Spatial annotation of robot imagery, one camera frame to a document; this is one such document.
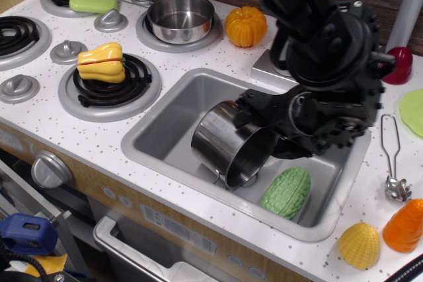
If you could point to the red pepper toy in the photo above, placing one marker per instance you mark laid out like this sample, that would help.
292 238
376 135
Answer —
403 71

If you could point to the grey stove knob lower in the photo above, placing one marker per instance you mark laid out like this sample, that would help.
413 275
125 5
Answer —
19 88

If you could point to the grey stove knob middle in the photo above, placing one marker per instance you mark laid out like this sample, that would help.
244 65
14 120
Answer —
66 53

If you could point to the metal whisk utensil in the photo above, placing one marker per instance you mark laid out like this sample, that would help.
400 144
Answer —
395 188

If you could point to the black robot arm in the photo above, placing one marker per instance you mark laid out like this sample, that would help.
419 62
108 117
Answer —
332 52

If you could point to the steel pot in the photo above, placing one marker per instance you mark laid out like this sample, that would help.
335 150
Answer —
233 155

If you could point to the orange carrot toy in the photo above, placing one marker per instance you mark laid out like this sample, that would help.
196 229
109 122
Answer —
403 231

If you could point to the silver toy faucet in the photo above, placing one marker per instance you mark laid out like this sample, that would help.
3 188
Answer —
264 71

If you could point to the yellow bell pepper toy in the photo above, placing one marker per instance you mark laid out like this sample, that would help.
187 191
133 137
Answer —
104 63

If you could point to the light green lettuce toy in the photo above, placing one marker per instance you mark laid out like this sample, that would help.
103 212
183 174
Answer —
411 111

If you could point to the yellow corn toy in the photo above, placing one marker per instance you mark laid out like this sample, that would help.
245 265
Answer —
360 245

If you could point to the green bitter melon toy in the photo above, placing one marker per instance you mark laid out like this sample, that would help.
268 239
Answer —
288 192

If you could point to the yellow cloth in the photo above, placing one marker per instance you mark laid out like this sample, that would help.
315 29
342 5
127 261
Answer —
50 264

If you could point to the grey oven front knob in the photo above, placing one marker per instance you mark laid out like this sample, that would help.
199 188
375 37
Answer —
49 171

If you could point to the grey oven door handle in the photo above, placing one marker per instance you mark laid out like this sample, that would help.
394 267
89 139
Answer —
180 271

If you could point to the orange pumpkin toy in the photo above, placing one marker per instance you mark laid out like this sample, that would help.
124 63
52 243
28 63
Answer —
246 26

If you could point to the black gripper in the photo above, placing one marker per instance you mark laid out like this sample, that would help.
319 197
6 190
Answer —
304 125

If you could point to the grey stove knob upper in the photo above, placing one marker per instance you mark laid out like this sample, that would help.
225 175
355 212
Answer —
110 22

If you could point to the grey metal pole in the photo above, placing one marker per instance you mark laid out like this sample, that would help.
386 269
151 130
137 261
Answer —
404 24

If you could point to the front right black burner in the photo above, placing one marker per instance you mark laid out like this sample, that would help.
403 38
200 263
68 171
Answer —
99 101

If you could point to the steel saucepan on burner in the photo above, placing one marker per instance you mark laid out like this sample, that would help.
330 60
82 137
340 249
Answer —
178 21

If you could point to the blue clamp tool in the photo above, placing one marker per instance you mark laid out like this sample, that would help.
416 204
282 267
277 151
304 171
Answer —
29 235

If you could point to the grey toy sink basin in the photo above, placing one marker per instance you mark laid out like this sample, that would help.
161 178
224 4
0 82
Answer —
187 135

